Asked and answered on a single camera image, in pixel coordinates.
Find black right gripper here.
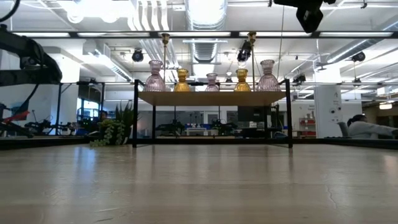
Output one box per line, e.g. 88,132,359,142
273,0,336,34

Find pink glass candle holder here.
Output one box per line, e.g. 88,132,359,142
142,60,167,92
256,59,282,92
205,73,220,92

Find amber glass candle holder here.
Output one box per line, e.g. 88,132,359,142
233,68,251,92
174,68,191,92

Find black ceiling spotlight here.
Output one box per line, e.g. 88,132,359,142
236,40,253,62

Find red and white parts rack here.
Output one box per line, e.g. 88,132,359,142
298,116,317,138

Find black computer monitor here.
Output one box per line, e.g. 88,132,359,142
238,106,268,123

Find grey office chair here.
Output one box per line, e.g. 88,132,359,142
338,121,351,138

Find person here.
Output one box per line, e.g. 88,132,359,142
346,114,398,140

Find small green potted plant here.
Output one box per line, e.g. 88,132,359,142
89,102,139,147

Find red and blue equipment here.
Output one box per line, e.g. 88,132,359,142
0,108,32,139

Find silver ventilation duct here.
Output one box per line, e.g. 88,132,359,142
185,0,228,65

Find wooden riser shelf black frame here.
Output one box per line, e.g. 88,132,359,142
132,78,294,149

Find black aluminium rig frame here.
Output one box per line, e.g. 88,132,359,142
0,30,398,150

